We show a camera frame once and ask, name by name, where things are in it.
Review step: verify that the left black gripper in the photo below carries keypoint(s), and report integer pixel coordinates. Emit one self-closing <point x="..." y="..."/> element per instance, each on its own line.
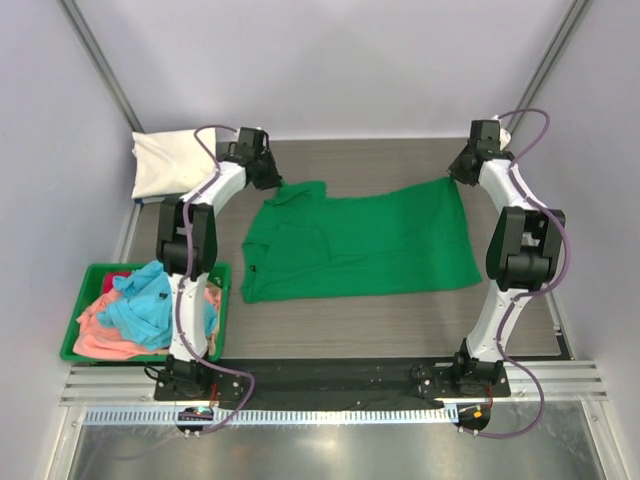
<point x="275" y="180"/>

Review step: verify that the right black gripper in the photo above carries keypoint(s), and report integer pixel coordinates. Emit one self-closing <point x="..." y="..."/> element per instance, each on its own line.
<point x="455" y="171"/>

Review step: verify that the green t shirt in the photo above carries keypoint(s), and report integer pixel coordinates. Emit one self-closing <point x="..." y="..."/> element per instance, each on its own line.
<point x="304" y="244"/>

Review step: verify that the green plastic tray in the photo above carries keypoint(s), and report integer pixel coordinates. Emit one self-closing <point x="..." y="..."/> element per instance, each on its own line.
<point x="90" y="290"/>

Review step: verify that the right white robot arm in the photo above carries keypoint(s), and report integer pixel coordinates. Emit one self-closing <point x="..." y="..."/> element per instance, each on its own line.
<point x="521" y="260"/>

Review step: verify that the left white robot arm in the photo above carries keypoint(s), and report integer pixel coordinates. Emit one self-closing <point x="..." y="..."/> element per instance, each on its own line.
<point x="187" y="248"/>

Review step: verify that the folded white t shirt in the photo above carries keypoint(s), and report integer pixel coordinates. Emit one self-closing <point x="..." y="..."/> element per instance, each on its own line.
<point x="169" y="163"/>

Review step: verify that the magenta t shirt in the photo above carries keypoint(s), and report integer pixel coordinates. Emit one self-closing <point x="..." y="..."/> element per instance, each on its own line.
<point x="107" y="282"/>

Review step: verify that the beige t shirt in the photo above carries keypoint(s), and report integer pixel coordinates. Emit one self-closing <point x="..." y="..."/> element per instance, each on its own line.
<point x="213" y="298"/>

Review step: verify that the light blue t shirt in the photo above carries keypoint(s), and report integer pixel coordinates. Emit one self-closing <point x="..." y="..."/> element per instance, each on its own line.
<point x="142" y="310"/>

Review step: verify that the pink t shirt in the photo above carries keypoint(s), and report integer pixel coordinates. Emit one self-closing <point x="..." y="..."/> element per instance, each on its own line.
<point x="98" y="342"/>

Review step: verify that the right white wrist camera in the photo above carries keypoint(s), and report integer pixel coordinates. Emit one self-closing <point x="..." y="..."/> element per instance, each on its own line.
<point x="505" y="135"/>

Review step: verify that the right aluminium frame post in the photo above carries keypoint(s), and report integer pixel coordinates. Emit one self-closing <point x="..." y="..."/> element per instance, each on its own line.
<point x="560" y="39"/>

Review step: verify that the aluminium frame post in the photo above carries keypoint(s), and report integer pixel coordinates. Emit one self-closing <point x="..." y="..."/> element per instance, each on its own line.
<point x="97" y="57"/>
<point x="560" y="39"/>

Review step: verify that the left aluminium frame post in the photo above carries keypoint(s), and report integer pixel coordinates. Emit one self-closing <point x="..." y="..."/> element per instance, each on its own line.
<point x="97" y="57"/>

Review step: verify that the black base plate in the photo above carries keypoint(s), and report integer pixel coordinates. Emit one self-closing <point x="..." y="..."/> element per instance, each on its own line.
<point x="333" y="384"/>

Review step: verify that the aluminium rail profile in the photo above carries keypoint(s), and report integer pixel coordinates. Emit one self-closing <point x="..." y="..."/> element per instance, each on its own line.
<point x="560" y="381"/>

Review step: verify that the white slotted cable duct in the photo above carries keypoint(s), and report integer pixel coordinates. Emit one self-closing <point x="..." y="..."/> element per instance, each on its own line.
<point x="201" y="416"/>

